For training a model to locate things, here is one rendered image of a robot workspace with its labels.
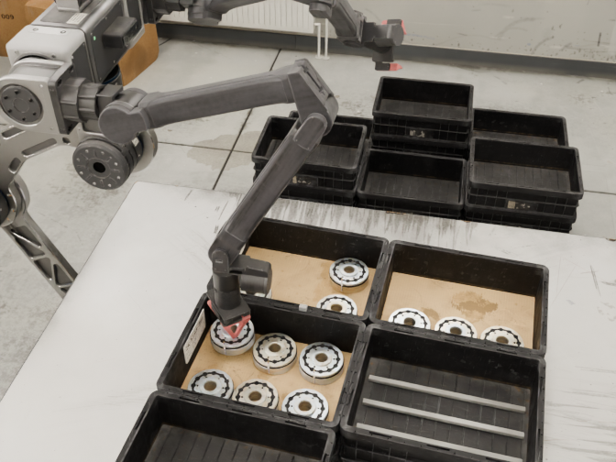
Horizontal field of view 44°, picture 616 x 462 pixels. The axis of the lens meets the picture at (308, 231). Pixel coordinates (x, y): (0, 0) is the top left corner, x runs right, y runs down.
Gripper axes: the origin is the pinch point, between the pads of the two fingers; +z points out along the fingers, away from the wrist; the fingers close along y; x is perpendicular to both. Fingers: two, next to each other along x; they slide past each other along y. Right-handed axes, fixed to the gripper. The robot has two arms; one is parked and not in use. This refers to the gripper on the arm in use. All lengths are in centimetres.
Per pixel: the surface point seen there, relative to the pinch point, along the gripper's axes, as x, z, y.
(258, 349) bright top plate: -4.4, 4.3, -5.8
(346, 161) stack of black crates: -91, 42, 91
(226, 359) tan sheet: 2.6, 7.2, -2.6
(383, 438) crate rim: -12.8, -3.3, -44.0
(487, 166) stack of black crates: -137, 41, 61
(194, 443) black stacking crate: 18.2, 7.3, -19.6
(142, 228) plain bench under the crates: -1, 21, 68
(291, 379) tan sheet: -7.8, 7.0, -15.1
